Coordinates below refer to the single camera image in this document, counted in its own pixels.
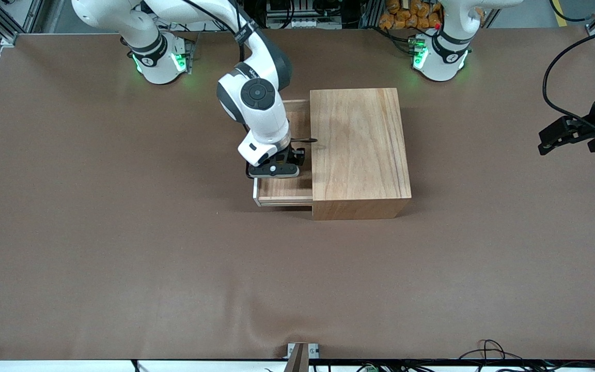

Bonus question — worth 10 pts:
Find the wooden drawer with black handle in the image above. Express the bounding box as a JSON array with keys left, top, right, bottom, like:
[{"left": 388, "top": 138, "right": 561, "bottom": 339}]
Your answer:
[{"left": 253, "top": 99, "right": 312, "bottom": 208}]

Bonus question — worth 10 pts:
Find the wooden drawer cabinet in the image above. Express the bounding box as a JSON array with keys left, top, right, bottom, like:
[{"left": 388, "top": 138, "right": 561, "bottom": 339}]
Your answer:
[{"left": 309, "top": 88, "right": 413, "bottom": 221}]

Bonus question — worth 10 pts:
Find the grey equipment rack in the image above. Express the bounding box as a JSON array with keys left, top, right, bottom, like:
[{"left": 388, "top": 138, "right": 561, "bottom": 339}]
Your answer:
[{"left": 265, "top": 0, "right": 325, "bottom": 30}]

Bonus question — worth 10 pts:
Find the pile of orange objects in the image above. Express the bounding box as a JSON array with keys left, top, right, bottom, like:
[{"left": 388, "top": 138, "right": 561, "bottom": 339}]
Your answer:
[{"left": 379, "top": 0, "right": 444, "bottom": 30}]

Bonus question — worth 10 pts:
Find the brown table cloth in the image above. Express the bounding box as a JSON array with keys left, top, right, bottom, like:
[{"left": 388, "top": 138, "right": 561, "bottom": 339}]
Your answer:
[{"left": 0, "top": 27, "right": 595, "bottom": 361}]

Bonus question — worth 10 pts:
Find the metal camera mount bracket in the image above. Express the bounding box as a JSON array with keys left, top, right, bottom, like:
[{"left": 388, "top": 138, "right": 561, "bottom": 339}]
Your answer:
[{"left": 286, "top": 343, "right": 320, "bottom": 372}]

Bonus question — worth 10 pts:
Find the black cable tangle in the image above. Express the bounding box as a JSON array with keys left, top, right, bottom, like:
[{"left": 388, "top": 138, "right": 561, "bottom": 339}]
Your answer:
[{"left": 458, "top": 338, "right": 595, "bottom": 372}]

